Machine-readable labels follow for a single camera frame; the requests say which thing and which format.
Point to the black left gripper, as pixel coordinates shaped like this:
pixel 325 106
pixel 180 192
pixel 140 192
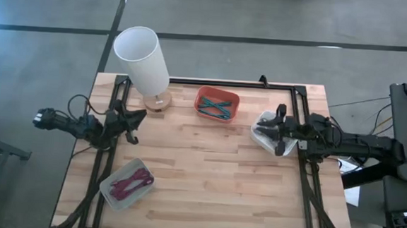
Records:
pixel 131 138

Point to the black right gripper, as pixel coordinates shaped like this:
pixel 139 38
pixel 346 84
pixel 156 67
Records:
pixel 282 110

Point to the maroon spoon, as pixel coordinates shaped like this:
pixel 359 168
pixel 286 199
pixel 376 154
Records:
pixel 117 193

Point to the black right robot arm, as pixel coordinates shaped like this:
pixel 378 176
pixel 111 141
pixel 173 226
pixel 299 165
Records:
pixel 364 146

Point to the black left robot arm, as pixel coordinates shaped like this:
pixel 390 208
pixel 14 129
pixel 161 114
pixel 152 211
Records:
pixel 68 123

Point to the white plastic bin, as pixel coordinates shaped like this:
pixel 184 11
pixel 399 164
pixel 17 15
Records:
pixel 262 144
pixel 123 201

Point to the black clamp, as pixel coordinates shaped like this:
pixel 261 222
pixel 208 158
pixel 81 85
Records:
pixel 263 80

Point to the orange plastic bin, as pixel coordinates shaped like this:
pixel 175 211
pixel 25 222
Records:
pixel 222 95

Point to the white shade wooden base lamp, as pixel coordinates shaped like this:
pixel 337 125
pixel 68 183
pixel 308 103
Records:
pixel 143 61

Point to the black diagonal bar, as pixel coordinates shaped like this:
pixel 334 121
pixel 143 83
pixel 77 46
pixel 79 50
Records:
pixel 366 175

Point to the white paper sheet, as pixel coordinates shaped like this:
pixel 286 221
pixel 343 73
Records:
pixel 352 197

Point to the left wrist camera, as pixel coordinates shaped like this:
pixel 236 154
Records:
pixel 112 119

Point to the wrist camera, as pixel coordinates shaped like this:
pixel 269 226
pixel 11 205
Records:
pixel 296 128
pixel 112 119

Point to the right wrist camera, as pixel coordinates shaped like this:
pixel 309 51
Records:
pixel 296 128

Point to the small silver bracket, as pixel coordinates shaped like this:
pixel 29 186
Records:
pixel 301 144

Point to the black aluminium table frame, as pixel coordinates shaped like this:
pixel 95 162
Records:
pixel 226 83

